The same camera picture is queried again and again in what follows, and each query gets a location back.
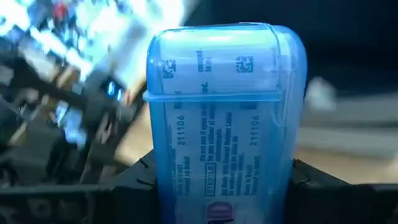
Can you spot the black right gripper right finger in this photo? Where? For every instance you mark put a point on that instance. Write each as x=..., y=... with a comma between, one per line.
x=314, y=202

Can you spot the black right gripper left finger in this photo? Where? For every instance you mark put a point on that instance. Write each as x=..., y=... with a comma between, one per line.
x=133, y=199

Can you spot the blue translucent plastic case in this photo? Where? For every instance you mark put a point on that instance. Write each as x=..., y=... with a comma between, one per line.
x=224, y=124

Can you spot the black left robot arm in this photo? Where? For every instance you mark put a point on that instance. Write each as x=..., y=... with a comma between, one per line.
x=46, y=140

